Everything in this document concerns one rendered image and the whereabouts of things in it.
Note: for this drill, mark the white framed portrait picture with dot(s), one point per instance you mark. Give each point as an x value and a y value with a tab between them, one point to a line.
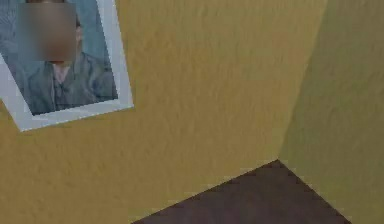
76	83

